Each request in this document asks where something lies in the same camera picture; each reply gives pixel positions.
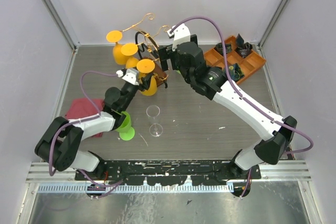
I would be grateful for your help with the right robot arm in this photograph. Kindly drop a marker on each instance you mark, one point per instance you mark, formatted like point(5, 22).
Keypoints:
point(275, 131)

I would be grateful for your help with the gold wire wine glass rack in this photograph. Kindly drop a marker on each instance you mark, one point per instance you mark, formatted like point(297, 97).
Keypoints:
point(149, 44)

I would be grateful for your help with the orange goblet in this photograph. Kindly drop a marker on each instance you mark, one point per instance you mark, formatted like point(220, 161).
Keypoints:
point(129, 50)
point(115, 36)
point(146, 68)

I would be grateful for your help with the wooden compartment tray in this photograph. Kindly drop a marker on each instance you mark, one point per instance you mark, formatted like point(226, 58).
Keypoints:
point(249, 65)

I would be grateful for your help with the orange goblet front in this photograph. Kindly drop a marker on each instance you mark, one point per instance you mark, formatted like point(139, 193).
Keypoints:
point(146, 68)

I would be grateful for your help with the clear champagne flute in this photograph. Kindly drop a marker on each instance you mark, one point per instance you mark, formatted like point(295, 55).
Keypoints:
point(153, 114)

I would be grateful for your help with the dark folded cloth in tray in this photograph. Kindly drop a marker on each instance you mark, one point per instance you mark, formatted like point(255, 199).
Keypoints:
point(243, 48)

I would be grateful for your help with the blue yellow patterned cloth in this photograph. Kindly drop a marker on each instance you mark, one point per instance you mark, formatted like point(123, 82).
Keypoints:
point(235, 72)

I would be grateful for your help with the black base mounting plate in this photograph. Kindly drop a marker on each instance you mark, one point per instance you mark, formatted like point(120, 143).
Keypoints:
point(202, 172)

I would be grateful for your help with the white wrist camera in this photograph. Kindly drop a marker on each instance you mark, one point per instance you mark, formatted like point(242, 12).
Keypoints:
point(180, 34)
point(130, 75)

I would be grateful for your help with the green goblet front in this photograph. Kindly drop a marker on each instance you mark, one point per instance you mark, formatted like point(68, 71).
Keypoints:
point(125, 130)

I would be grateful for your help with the slotted cable duct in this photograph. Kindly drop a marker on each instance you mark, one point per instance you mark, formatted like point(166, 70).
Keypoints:
point(90, 188)

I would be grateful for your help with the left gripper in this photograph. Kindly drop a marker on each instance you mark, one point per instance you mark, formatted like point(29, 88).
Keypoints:
point(146, 81)

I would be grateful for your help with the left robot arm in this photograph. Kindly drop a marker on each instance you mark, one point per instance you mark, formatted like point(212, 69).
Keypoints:
point(59, 145)

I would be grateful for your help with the red cloth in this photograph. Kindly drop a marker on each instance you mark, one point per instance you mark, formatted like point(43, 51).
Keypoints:
point(80, 108)

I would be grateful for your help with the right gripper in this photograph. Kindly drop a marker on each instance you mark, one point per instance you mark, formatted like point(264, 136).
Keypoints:
point(166, 53)

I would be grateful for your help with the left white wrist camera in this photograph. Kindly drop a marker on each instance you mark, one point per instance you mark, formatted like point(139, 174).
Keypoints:
point(130, 75)

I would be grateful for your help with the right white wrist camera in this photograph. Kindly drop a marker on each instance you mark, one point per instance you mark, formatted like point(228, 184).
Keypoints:
point(180, 34)

